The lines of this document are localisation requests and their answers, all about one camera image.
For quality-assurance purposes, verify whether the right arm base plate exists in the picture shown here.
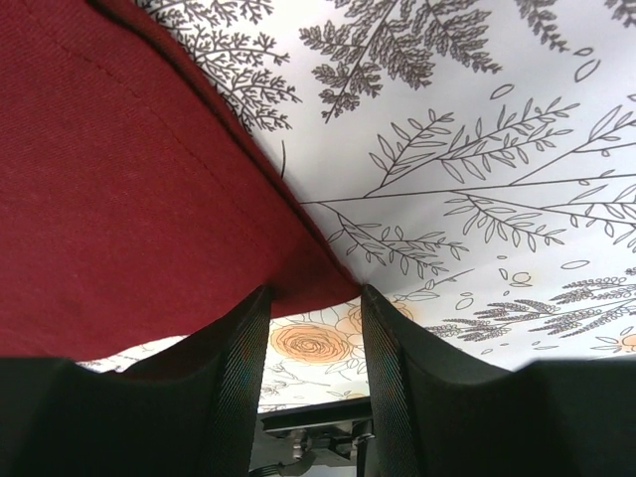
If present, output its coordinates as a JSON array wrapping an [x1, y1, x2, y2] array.
[[249, 397, 381, 476]]

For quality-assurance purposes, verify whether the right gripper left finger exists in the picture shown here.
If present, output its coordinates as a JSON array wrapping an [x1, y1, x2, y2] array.
[[1, 287, 271, 476]]

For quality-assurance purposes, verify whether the floral table mat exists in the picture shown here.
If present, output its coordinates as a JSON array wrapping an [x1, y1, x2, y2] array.
[[74, 0, 636, 413]]

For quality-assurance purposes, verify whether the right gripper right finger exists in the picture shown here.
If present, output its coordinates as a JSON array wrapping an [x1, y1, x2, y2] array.
[[361, 286, 635, 476]]

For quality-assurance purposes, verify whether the dark red t shirt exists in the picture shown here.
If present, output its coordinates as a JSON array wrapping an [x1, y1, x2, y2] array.
[[1, 1, 359, 361]]

